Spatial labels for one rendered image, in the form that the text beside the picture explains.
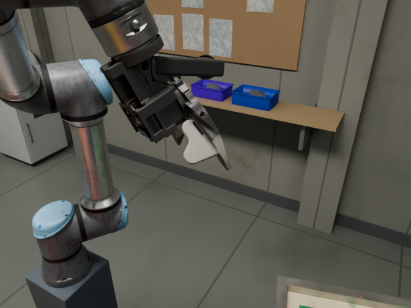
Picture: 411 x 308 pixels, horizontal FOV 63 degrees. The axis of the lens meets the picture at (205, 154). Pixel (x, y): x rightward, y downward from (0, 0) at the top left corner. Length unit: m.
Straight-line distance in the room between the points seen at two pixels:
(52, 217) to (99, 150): 0.24
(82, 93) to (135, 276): 2.06
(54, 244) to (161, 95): 0.71
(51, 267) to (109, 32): 0.84
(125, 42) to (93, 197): 0.65
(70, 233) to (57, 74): 0.46
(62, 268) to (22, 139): 3.16
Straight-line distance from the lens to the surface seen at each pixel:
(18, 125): 4.13
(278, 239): 3.02
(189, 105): 0.45
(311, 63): 2.76
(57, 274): 1.14
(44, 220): 1.05
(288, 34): 2.74
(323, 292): 1.41
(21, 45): 0.65
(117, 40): 0.43
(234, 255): 2.84
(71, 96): 0.84
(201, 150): 0.46
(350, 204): 3.18
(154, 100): 0.44
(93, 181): 0.98
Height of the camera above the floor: 2.04
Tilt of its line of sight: 29 degrees down
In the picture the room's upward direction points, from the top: straight up
